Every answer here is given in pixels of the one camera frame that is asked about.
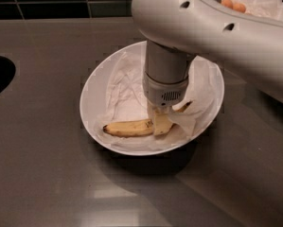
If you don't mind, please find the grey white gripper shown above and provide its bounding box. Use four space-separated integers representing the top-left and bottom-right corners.
143 74 188 136

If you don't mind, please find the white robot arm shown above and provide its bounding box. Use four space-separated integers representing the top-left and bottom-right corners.
132 0 283 109

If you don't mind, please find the yellow banana with sticker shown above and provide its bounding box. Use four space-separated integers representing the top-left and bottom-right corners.
102 101 192 137

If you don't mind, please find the large white bowl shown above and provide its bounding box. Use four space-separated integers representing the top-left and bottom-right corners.
79 41 225 157

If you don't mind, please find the orange fruit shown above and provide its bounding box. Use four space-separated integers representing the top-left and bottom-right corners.
221 0 233 9
233 3 246 13

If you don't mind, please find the white paper bowl liner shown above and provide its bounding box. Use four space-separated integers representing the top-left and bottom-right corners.
94 52 224 155

